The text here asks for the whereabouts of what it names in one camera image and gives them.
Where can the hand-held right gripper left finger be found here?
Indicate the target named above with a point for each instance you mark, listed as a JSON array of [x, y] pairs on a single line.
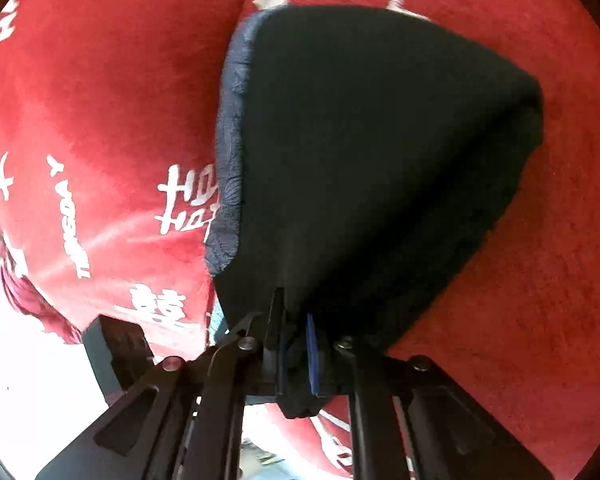
[[280, 360]]

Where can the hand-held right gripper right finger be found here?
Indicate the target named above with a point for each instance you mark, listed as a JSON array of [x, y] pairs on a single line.
[[312, 360]]

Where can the black pants with floral lining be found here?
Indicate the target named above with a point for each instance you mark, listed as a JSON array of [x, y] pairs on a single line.
[[370, 160]]

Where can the white floral bedsheet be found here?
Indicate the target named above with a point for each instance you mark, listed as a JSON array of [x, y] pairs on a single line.
[[27, 300]]

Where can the red printed blanket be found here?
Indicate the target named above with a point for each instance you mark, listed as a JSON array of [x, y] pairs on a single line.
[[105, 110]]

